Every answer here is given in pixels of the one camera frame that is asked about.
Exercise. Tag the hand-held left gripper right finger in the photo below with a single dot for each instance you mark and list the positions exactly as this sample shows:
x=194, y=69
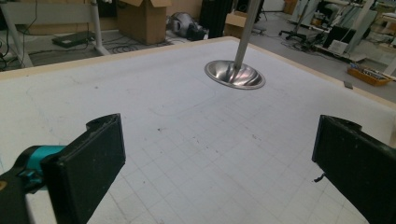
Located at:
x=361, y=168

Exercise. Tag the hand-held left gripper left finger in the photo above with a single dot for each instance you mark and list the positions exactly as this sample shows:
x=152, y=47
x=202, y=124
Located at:
x=74, y=174

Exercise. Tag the steel hook stand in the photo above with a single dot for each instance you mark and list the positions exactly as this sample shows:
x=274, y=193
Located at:
x=236, y=76

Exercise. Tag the orange tool tray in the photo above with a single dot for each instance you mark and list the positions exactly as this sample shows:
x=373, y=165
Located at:
x=369, y=76

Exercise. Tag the white grid mat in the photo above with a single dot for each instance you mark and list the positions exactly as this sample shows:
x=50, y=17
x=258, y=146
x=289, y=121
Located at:
x=155, y=102

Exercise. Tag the flat black device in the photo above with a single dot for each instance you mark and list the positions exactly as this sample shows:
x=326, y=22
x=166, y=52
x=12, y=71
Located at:
x=73, y=39

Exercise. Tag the office chair base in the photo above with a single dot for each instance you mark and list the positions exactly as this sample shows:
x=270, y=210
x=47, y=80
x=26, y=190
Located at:
x=292, y=34

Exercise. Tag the large open cardboard box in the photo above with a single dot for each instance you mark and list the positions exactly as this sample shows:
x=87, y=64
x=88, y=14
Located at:
x=140, y=21

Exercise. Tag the grey rounded appliance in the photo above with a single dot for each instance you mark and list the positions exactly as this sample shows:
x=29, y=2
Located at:
x=183, y=26

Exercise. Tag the small cardboard box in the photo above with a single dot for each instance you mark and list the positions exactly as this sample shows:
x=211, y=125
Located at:
x=235, y=26

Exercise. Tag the small grey bracket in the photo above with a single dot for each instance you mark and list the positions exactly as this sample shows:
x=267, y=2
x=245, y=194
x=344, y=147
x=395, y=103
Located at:
x=348, y=85

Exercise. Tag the white desk frame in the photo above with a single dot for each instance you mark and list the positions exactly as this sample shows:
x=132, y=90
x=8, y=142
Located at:
x=98, y=34

